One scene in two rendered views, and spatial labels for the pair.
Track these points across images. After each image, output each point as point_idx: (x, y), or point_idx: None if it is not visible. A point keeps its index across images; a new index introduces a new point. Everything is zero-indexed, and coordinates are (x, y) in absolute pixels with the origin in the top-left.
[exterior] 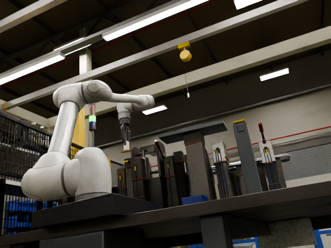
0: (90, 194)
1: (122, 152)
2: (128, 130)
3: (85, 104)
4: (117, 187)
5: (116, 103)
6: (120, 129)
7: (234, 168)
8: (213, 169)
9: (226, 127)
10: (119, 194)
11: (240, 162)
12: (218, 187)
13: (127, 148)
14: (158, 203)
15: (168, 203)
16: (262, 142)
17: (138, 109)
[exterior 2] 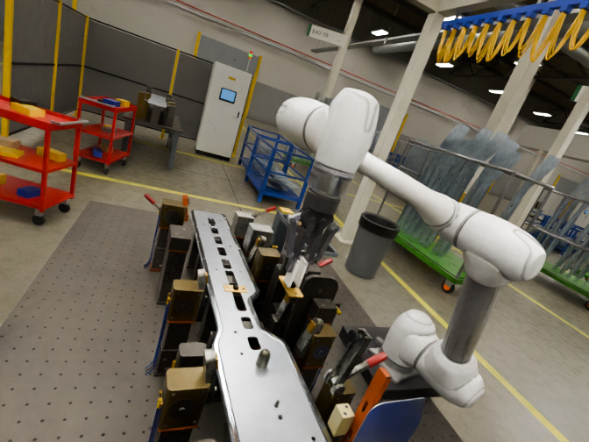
0: None
1: (294, 296)
2: (294, 214)
3: (462, 251)
4: (322, 365)
5: (372, 135)
6: (334, 234)
7: (209, 238)
8: (230, 254)
9: (283, 214)
10: (318, 372)
11: (280, 252)
12: None
13: (294, 278)
14: (343, 325)
15: None
16: (254, 217)
17: (312, 152)
